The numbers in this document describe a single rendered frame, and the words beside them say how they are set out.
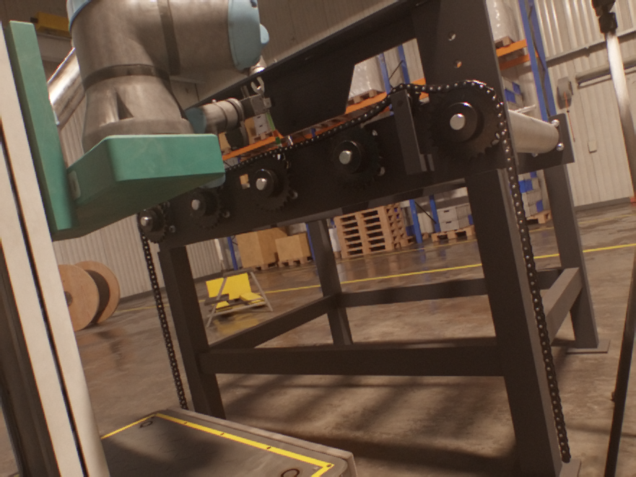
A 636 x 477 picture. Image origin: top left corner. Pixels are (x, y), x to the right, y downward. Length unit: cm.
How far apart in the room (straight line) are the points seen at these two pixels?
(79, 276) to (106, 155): 709
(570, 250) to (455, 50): 110
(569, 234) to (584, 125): 822
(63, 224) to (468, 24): 91
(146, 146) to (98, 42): 16
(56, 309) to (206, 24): 44
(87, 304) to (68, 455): 696
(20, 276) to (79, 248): 1153
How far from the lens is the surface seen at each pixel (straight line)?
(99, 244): 1249
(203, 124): 117
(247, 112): 128
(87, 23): 74
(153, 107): 68
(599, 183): 1016
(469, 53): 118
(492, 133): 109
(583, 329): 212
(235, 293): 630
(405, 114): 114
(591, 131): 1018
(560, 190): 203
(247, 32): 75
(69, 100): 139
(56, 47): 1289
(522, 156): 208
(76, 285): 776
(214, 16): 74
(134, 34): 73
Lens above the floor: 69
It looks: 3 degrees down
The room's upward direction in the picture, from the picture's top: 12 degrees counter-clockwise
